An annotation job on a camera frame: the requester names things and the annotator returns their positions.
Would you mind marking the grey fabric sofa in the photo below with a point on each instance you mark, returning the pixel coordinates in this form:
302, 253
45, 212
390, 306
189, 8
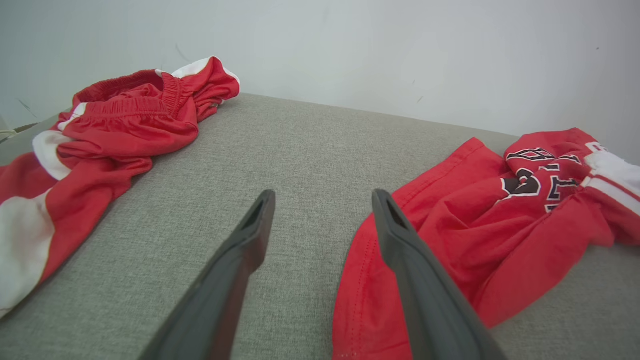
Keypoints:
310, 150

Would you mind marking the red jersey with white sleeves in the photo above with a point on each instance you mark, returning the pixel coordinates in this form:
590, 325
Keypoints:
480, 225

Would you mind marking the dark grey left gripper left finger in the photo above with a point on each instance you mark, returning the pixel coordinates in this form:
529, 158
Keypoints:
225, 285

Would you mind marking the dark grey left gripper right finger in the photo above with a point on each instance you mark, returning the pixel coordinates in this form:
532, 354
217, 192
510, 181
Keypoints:
425, 290

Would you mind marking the red shorts with white stripes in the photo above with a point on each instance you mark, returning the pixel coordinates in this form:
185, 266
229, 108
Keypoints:
125, 130

